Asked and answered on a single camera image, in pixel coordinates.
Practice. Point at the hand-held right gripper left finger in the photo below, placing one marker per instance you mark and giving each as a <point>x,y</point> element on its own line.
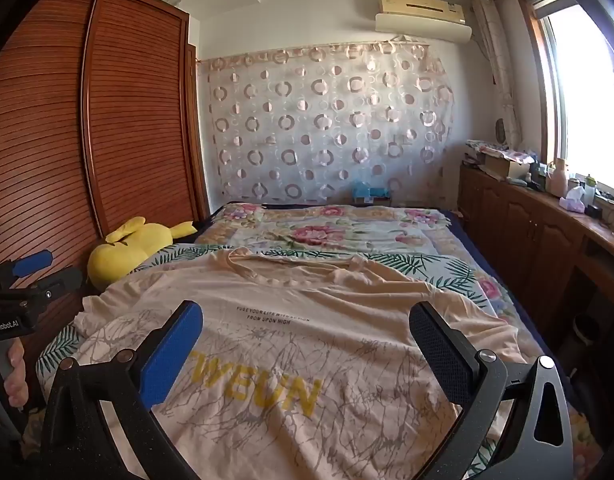
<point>172,355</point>

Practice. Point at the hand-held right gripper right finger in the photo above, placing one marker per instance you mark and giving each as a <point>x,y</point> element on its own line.
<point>437,355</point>

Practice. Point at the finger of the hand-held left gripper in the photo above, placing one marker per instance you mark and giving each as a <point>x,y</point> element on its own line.
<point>32,262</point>
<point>62,280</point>

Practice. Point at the beige printed t-shirt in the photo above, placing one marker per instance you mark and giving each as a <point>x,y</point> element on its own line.
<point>312,320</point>

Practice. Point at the person's left hand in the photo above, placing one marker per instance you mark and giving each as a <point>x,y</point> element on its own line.
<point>14,385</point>

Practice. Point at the yellow plush toy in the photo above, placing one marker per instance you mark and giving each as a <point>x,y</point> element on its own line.
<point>112,265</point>

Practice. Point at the leaf print blanket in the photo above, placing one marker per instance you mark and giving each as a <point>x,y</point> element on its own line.
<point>437,270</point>

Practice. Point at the bed with dark blue sheet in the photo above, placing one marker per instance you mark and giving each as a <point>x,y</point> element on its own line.
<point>487,255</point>

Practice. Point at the brown slatted wooden wardrobe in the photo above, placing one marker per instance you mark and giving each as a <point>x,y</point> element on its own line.
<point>47,135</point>

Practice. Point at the dark waste bin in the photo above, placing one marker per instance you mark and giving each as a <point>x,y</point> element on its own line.
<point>585,332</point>

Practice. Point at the long wooden cabinet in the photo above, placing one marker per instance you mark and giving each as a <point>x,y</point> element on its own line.
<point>527,230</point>

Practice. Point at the floral quilt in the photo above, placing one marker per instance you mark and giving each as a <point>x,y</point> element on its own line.
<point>312,230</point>

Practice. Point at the light blue box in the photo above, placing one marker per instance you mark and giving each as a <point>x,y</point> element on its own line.
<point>367,192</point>

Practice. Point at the cardboard box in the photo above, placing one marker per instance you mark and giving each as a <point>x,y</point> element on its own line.
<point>502,167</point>

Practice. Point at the tissue pack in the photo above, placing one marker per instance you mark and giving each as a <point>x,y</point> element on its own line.
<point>572,204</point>

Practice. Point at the pile of papers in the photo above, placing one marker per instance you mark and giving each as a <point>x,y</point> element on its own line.
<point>492,149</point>

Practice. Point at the small green cap bottle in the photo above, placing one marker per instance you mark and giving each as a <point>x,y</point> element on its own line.
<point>590,190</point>

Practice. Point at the circle pattern sheer curtain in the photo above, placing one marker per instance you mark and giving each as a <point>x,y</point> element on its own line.
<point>312,125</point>

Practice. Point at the window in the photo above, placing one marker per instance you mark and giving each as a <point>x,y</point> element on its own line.
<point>582,100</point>

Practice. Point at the tied patterned window curtain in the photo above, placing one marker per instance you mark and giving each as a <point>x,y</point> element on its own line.
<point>497,60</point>

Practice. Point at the white air conditioner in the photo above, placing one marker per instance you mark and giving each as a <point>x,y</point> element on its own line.
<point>422,30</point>

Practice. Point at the wall air conditioner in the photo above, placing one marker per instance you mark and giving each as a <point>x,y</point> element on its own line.
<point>417,5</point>

